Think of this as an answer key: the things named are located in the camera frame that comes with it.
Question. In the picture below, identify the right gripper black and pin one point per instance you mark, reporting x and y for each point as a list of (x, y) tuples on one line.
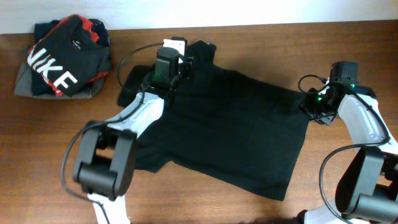
[(305, 104)]

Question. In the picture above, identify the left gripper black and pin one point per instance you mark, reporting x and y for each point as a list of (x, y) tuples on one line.
[(188, 65)]

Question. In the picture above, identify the black t-shirt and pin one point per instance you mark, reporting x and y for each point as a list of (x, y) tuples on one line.
[(229, 126)]

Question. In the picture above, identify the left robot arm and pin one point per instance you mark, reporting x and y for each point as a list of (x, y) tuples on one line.
[(105, 162)]

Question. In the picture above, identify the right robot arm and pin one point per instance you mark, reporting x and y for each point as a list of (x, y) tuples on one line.
[(367, 191)]

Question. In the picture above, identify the red folded shirt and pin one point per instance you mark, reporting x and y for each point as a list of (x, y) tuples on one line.
[(68, 56)]

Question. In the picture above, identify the black Nike folded shirt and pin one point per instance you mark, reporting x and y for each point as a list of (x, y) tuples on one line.
[(67, 58)]

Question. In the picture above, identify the navy folded shirt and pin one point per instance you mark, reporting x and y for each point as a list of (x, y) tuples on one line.
[(39, 86)]

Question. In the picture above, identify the grey folded shirt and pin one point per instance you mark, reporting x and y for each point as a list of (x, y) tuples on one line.
[(23, 85)]

